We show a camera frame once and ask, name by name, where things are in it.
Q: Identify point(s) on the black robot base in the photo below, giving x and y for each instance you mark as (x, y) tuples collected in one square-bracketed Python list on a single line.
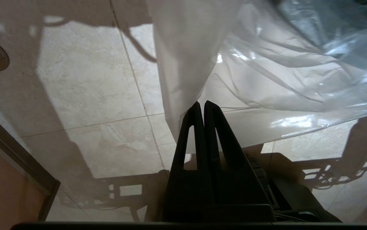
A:
[(292, 195)]

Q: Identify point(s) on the dark wooden baseboard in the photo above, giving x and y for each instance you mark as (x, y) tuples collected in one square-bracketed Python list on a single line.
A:
[(20, 159)]

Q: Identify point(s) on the clear plastic trash bag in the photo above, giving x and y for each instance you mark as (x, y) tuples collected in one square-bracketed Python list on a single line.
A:
[(266, 80)]

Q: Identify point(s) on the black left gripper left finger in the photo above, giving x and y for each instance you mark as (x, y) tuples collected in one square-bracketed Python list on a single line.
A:
[(183, 191)]

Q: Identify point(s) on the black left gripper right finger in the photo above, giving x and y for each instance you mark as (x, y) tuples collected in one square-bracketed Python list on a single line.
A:
[(241, 198)]

